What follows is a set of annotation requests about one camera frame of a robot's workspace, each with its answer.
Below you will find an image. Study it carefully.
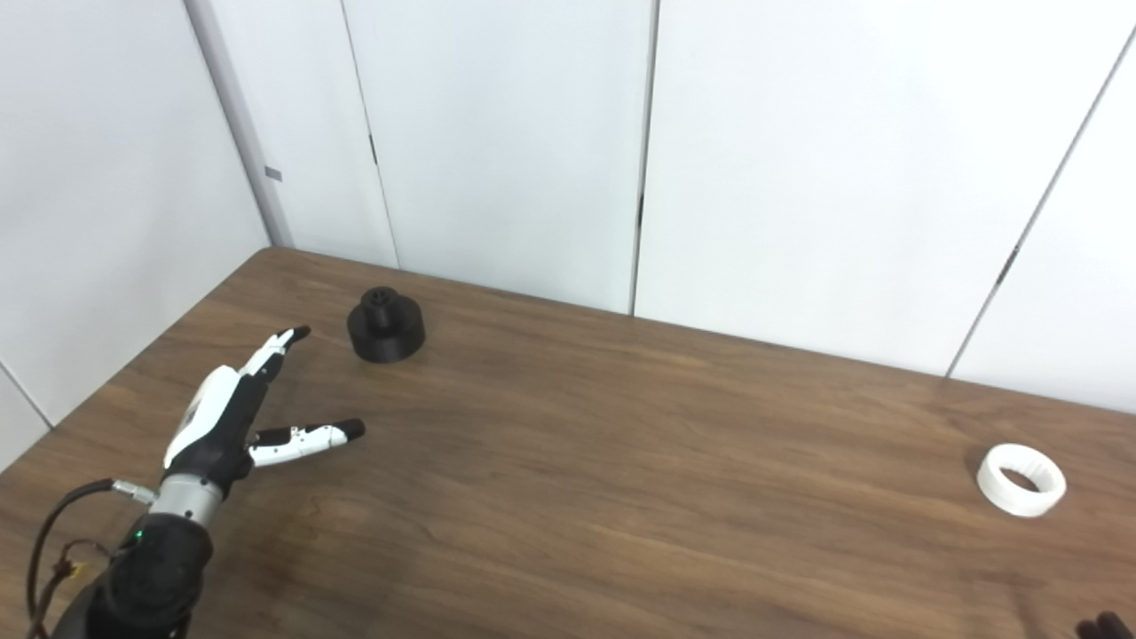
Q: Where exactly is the white and black right hand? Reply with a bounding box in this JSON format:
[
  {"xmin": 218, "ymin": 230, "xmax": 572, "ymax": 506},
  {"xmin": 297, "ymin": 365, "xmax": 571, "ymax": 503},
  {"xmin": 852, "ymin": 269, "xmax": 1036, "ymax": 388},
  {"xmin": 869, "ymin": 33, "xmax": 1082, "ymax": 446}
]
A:
[{"xmin": 1076, "ymin": 611, "xmax": 1135, "ymax": 639}]

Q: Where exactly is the white and black left hand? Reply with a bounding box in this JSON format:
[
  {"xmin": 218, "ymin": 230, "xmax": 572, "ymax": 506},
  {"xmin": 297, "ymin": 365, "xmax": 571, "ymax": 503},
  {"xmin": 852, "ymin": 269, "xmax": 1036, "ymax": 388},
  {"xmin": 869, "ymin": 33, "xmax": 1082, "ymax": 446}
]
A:
[{"xmin": 162, "ymin": 325, "xmax": 367, "ymax": 499}]

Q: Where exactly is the white toothed ring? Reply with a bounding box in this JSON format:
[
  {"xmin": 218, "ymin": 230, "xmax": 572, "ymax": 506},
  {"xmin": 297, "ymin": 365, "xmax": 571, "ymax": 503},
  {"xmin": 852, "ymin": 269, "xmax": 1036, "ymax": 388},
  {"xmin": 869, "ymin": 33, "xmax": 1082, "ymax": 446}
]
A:
[{"xmin": 976, "ymin": 443, "xmax": 1068, "ymax": 518}]

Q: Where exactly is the round black stepped part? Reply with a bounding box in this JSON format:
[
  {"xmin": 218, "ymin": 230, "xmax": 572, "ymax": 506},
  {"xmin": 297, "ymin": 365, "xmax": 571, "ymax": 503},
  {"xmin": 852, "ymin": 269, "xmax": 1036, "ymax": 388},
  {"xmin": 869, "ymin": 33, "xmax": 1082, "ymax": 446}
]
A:
[{"xmin": 346, "ymin": 287, "xmax": 426, "ymax": 363}]

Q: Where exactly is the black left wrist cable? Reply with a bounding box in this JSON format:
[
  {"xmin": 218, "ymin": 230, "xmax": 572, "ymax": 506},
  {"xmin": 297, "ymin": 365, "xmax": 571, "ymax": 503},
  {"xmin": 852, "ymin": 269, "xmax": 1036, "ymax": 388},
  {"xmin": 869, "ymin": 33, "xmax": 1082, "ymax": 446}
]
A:
[{"xmin": 25, "ymin": 478, "xmax": 162, "ymax": 639}]

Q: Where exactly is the grey wall post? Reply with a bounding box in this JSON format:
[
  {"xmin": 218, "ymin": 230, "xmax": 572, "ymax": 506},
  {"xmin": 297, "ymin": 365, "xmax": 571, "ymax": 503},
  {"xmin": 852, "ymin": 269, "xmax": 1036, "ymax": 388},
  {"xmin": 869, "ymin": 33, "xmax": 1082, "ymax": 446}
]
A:
[{"xmin": 184, "ymin": 0, "xmax": 295, "ymax": 249}]

